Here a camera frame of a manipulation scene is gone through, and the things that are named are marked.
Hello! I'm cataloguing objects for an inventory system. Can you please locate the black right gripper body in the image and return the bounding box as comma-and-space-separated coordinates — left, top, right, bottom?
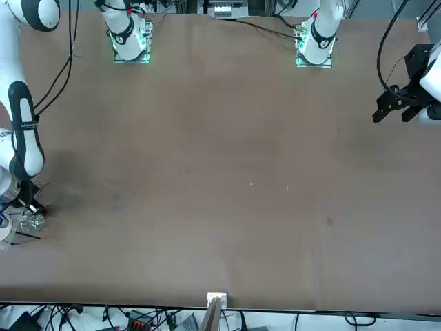
15, 179, 46, 217

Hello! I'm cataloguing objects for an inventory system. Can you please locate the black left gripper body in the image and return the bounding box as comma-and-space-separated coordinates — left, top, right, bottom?
396, 43, 434, 101

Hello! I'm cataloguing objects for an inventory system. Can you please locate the silver aluminium profile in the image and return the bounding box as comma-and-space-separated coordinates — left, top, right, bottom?
415, 0, 441, 32

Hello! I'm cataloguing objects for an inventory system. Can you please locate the flat black box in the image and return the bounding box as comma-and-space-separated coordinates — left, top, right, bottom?
6, 311, 39, 331

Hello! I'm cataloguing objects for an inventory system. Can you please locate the black red power adapter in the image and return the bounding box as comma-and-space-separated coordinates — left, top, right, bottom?
126, 309, 153, 331

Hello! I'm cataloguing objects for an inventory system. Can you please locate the white terminal block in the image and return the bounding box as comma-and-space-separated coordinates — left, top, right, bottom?
206, 0, 249, 20

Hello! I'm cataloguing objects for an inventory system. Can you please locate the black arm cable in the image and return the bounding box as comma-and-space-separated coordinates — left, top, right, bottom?
376, 0, 414, 90
32, 0, 83, 118

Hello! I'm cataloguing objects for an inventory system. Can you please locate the thin black table cable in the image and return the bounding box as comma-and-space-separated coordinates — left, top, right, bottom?
235, 19, 299, 39

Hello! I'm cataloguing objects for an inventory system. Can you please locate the silver aluminium profile post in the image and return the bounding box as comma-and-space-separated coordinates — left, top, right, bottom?
199, 292, 229, 331

